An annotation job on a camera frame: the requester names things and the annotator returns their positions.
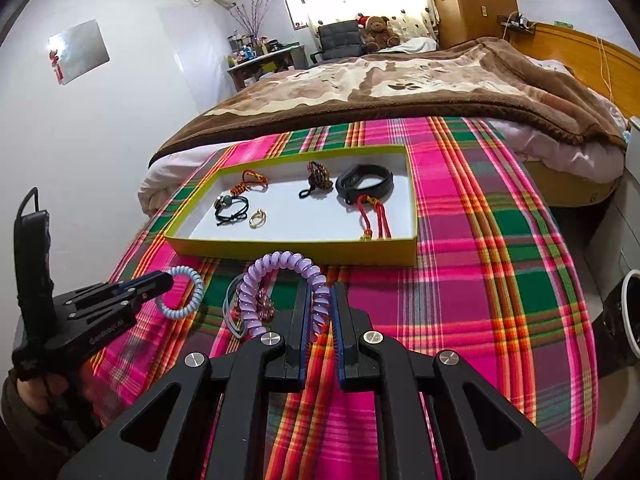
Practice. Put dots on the cluttered wooden desk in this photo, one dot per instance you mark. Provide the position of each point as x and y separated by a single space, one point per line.
290 58

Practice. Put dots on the wooden headboard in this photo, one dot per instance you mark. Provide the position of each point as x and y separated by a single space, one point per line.
609 69

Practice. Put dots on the black fitness band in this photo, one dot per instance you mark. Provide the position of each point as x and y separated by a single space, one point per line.
364 180

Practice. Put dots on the brown teddy bear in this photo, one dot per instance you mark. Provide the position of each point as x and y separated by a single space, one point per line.
376 33

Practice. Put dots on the white bedside drawer cabinet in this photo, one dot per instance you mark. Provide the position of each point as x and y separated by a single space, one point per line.
614 249

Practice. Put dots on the dark grey chair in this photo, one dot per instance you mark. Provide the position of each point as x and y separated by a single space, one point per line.
338 40

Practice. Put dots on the white pillow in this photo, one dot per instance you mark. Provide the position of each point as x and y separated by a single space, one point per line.
415 45

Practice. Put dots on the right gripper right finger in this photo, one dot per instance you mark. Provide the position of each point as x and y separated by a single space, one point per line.
355 371

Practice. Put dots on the person's left hand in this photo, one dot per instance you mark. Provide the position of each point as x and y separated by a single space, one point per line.
37 392

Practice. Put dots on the green rimmed white tray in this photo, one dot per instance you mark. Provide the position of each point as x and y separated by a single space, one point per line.
321 227

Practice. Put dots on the silver wall poster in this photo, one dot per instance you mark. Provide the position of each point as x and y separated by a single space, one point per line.
76 51

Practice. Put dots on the pink plaid cloth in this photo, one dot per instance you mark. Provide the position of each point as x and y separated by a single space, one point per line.
493 281

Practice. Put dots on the brown plush blanket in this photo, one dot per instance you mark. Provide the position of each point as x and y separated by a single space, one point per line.
485 77

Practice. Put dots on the white rimmed trash bin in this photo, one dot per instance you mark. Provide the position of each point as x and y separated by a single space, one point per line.
620 317

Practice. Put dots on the purple branch vase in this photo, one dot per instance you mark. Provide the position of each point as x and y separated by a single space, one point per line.
250 18

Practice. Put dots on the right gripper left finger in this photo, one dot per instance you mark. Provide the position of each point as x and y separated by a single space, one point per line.
288 372

